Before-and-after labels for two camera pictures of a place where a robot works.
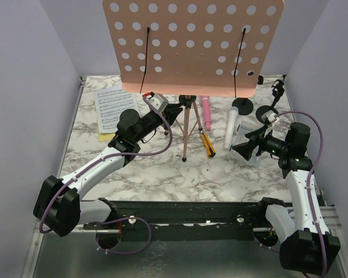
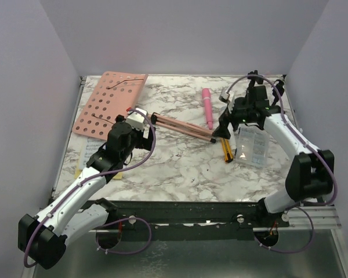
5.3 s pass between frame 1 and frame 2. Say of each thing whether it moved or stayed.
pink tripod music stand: moved
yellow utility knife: moved
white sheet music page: moved
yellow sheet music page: moved
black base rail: stayed
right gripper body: moved
